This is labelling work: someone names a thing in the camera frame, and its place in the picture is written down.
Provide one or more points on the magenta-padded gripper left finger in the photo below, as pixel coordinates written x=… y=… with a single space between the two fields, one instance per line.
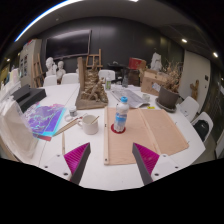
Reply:
x=78 y=160

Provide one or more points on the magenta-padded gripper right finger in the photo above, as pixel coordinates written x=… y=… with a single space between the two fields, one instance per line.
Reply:
x=146 y=160

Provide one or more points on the white bottle with blue cap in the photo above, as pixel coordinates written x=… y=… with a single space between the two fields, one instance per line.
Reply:
x=121 y=116

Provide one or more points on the thin wooden stick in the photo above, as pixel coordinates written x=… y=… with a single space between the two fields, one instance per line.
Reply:
x=63 y=143

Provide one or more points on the beige cloth table mat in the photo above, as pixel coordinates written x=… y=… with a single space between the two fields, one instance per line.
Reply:
x=150 y=133

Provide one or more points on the white ceramic mug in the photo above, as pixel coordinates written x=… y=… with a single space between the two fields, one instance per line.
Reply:
x=89 y=127

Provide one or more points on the flat wooden slat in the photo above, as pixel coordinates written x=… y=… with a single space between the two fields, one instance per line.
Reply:
x=68 y=125

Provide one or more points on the white tape roll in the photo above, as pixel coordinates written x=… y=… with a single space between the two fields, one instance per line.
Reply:
x=66 y=118

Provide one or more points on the thin wooden brush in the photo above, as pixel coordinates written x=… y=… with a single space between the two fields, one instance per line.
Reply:
x=95 y=119

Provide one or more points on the small paint jar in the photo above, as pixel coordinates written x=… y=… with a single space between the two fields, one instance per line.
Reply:
x=73 y=111

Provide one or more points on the small yellow object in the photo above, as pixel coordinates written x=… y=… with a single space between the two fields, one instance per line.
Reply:
x=151 y=107

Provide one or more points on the dark round plant saucer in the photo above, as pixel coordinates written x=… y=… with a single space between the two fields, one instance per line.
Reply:
x=163 y=108

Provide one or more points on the black backpack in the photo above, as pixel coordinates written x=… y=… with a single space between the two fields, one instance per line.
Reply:
x=201 y=130

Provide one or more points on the small white cup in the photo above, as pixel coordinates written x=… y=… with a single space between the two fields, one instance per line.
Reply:
x=146 y=97

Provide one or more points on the grey printed newspaper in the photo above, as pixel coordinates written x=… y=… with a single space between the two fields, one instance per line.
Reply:
x=131 y=97

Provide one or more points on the dried plant in dark pot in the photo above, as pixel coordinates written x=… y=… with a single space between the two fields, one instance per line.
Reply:
x=167 y=96

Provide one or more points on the white fabric bag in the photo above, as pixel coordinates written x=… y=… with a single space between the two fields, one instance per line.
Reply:
x=16 y=131

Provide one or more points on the white plastic chair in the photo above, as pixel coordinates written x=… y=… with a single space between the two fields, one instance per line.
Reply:
x=189 y=106
x=106 y=74
x=70 y=78
x=50 y=81
x=209 y=120

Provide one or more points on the wooden branch sculpture on board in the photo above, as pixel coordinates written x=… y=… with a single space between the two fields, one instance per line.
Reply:
x=91 y=91

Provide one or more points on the large black box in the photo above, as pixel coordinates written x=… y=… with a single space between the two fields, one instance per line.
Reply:
x=33 y=98

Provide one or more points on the cardboard box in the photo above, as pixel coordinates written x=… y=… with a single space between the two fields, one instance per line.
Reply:
x=150 y=81

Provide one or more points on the clear glass pitcher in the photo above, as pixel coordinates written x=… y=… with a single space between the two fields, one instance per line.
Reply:
x=125 y=81

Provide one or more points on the small green bottle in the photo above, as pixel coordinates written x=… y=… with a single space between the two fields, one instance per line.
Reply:
x=108 y=84

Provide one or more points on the small black box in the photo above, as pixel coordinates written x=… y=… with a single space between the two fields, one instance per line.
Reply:
x=20 y=91

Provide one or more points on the white plaster bust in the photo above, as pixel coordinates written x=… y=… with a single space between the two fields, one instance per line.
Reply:
x=60 y=69
x=50 y=65

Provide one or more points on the wooden easel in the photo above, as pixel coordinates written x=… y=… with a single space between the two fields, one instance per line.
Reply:
x=38 y=71
x=94 y=60

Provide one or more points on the red box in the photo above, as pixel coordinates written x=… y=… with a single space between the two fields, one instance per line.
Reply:
x=136 y=63

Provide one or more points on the white plaster statue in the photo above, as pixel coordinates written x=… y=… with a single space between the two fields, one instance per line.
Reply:
x=156 y=61

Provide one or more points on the white shelf cabinet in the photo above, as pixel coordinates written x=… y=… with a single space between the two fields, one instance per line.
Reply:
x=28 y=61

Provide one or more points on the round ceiling spotlights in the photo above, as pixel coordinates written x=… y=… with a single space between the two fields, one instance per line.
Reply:
x=184 y=40

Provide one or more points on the long ceiling light strip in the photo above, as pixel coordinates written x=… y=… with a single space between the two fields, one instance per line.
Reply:
x=43 y=16

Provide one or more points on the wooden wall figure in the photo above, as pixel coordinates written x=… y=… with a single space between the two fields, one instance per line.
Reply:
x=194 y=89

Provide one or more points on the black wall screen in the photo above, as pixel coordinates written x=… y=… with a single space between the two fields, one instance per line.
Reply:
x=68 y=45

